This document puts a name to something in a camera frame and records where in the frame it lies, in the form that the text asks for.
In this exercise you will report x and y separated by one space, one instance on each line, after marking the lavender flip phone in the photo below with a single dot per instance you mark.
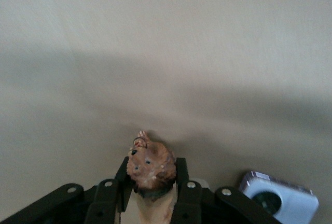
282 198

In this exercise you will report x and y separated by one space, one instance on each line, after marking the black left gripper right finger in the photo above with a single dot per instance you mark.
192 203

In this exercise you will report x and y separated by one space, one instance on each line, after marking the brown lion statue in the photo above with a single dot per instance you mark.
151 167

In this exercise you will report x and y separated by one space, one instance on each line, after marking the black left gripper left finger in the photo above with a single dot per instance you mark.
103 203

